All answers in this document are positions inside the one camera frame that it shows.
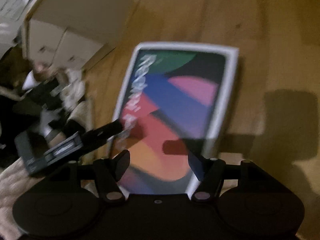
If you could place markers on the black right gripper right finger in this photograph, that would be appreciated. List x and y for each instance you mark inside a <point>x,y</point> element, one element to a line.
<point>209,173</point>

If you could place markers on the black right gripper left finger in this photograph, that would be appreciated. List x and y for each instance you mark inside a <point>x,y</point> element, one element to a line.
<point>109,171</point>

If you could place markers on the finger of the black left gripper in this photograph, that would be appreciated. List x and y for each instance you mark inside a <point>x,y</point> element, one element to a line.
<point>96,138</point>

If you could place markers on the Redmi Pad box lid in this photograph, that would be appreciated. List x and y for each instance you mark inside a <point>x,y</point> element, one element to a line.
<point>173,101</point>

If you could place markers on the white sneakers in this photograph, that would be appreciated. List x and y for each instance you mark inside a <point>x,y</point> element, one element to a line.
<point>73,88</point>

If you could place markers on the brown cardboard box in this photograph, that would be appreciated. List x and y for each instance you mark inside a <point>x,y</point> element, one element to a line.
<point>73,33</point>

